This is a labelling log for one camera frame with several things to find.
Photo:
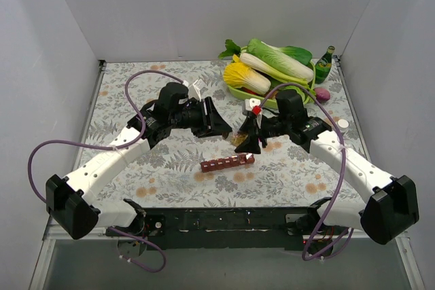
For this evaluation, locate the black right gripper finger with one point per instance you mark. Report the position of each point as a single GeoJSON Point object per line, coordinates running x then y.
{"type": "Point", "coordinates": [250, 145]}
{"type": "Point", "coordinates": [249, 126]}

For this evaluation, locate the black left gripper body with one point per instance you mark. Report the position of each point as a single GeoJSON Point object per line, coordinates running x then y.
{"type": "Point", "coordinates": [207, 117]}

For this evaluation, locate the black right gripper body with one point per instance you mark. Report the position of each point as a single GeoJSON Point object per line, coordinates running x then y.
{"type": "Point", "coordinates": [258, 130]}

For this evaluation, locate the clear bottle of yellow pills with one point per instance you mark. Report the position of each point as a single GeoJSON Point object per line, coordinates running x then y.
{"type": "Point", "coordinates": [237, 138]}

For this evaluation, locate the dark red weekly pill organizer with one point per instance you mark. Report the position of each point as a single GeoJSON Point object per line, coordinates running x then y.
{"type": "Point", "coordinates": [234, 161]}

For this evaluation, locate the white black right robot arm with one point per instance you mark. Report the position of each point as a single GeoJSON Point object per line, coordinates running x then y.
{"type": "Point", "coordinates": [391, 205]}

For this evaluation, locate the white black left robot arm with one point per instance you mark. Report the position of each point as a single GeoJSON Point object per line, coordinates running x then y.
{"type": "Point", "coordinates": [72, 200]}

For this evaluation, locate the green plastic vegetable tray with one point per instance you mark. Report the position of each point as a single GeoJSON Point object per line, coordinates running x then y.
{"type": "Point", "coordinates": [244, 93]}

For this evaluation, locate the floral patterned table mat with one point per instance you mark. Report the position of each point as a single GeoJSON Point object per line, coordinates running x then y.
{"type": "Point", "coordinates": [170, 175]}

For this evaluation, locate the purple onion toy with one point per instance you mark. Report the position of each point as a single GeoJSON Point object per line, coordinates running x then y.
{"type": "Point", "coordinates": [322, 94]}

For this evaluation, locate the yellow napa cabbage toy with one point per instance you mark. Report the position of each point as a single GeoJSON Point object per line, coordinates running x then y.
{"type": "Point", "coordinates": [239, 75]}

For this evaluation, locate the small white pill bottle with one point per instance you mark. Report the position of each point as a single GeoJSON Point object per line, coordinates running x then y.
{"type": "Point", "coordinates": [343, 125]}

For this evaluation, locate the green napa cabbage toy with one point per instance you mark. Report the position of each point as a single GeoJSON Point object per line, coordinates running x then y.
{"type": "Point", "coordinates": [278, 60]}

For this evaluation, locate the green glass bottle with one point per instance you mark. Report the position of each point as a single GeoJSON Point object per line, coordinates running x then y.
{"type": "Point", "coordinates": [324, 65]}

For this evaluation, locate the dark green leafy vegetable toy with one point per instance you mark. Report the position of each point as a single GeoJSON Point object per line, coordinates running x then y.
{"type": "Point", "coordinates": [300, 54]}

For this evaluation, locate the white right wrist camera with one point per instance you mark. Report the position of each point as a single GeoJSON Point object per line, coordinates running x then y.
{"type": "Point", "coordinates": [249, 104]}

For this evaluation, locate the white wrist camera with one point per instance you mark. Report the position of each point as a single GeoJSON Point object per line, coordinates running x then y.
{"type": "Point", "coordinates": [194, 89]}
{"type": "Point", "coordinates": [249, 104]}

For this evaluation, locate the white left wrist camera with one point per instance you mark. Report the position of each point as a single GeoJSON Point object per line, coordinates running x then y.
{"type": "Point", "coordinates": [194, 89]}

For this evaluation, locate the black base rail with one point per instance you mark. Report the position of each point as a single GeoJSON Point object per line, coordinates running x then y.
{"type": "Point", "coordinates": [233, 228]}

